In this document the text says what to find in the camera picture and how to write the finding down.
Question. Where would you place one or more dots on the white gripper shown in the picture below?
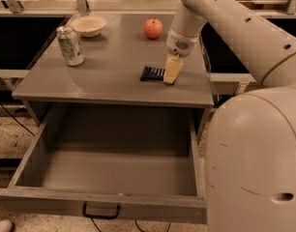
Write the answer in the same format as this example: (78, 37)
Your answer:
(179, 44)

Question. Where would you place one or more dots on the blue rxbar blueberry bar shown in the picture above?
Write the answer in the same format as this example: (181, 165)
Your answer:
(152, 74)

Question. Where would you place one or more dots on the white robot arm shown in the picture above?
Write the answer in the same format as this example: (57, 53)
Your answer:
(250, 154)

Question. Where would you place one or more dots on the grey cabinet with top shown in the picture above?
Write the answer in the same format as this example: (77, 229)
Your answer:
(105, 98)

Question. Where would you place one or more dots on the open grey top drawer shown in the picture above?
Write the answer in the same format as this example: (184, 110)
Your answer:
(148, 180)

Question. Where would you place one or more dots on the red apple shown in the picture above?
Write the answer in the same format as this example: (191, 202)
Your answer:
(152, 28)

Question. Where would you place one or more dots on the white paper bowl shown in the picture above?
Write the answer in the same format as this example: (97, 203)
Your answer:
(89, 26)

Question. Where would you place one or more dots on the silver green soda can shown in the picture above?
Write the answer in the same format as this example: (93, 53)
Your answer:
(69, 44)

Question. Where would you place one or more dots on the white object on floor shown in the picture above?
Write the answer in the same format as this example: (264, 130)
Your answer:
(5, 225)

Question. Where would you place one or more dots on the black drawer handle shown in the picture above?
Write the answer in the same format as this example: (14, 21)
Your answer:
(107, 213)

